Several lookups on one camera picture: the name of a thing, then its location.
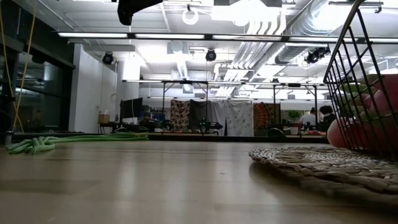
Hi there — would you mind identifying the dark grey hanging cloth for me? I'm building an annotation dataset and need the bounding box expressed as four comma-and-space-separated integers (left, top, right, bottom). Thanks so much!
189, 100, 208, 131

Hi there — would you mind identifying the green long beans bundle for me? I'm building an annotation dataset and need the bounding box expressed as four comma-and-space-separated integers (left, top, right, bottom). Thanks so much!
5, 132, 149, 156

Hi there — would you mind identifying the black computer monitor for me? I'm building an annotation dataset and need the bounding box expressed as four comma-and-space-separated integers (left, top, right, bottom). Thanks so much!
119, 97, 144, 124

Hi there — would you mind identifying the pink dragon fruit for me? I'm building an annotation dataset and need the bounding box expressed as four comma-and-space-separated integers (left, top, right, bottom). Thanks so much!
340, 81, 398, 155

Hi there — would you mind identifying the black background robot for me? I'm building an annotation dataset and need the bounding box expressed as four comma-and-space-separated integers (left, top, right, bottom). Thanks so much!
198, 117, 223, 135

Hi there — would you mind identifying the black metal rig frame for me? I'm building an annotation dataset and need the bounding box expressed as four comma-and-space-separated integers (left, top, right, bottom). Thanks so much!
11, 131, 329, 144

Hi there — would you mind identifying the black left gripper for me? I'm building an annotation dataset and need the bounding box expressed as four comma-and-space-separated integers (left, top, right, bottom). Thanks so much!
117, 0, 164, 27

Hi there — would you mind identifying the silver ventilation duct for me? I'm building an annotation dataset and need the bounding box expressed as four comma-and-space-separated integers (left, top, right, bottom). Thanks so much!
275, 0, 336, 65

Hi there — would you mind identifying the white hanging ring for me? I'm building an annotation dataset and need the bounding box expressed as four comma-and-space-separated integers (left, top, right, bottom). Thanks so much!
182, 7, 200, 26

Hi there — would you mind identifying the orange mandala hanging cloth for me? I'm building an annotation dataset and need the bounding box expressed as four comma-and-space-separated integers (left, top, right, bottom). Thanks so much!
253, 102, 282, 131

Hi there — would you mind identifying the wire produce basket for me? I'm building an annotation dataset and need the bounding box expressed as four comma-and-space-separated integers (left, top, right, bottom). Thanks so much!
322, 0, 398, 162

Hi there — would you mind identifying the yellow cable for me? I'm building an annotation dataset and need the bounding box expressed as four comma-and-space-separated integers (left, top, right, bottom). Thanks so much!
0, 0, 37, 134

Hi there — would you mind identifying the brown patterned hanging cloth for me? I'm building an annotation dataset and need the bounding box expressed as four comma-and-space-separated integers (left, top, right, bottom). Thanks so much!
170, 99, 191, 132

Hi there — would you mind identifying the pink round fruit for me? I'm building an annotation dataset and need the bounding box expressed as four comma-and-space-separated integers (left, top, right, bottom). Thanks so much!
326, 117, 351, 149

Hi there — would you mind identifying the light grey hanging cloth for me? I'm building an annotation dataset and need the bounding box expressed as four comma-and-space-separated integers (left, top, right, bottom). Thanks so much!
206, 100, 228, 136

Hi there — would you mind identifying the white floral hanging cloth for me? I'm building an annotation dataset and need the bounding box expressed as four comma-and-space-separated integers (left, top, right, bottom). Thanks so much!
225, 100, 254, 137

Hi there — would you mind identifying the black background rig frame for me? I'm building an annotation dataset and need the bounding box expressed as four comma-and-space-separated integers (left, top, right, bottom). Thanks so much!
123, 79, 320, 136

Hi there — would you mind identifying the long ceiling light strip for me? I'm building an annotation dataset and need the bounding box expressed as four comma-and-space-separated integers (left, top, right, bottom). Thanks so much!
57, 31, 398, 44

